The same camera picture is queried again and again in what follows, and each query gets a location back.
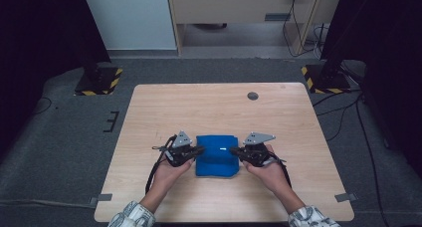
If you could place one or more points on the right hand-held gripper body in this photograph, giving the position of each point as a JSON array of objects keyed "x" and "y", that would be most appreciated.
[{"x": 257, "y": 154}]

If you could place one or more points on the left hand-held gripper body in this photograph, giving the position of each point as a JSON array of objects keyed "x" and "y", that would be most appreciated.
[{"x": 179, "y": 154}]

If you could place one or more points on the blue cloth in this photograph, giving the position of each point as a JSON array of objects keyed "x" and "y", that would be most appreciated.
[{"x": 217, "y": 160}]

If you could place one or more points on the person's left hand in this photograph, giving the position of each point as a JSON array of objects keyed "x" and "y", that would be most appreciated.
[{"x": 169, "y": 177}]

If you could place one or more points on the person's right hand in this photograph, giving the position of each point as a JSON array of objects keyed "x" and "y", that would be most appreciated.
[{"x": 270, "y": 175}]

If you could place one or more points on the grey round table grommet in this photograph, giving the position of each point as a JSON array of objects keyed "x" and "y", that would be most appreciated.
[{"x": 253, "y": 96}]

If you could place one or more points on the grey tape piece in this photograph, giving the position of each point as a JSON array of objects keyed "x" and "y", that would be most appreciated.
[
  {"x": 101, "y": 198},
  {"x": 345, "y": 197}
]

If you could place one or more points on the black stand with striped base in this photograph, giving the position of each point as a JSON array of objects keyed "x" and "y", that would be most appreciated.
[
  {"x": 98, "y": 82},
  {"x": 326, "y": 81}
]

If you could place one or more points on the light wooden cabinet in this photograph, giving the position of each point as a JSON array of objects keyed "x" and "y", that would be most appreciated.
[{"x": 239, "y": 8}]

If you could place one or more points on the white panel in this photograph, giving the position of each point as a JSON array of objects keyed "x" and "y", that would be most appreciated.
[{"x": 129, "y": 18}]

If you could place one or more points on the black curtain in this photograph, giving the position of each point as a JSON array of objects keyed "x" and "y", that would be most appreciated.
[
  {"x": 40, "y": 54},
  {"x": 391, "y": 54}
]

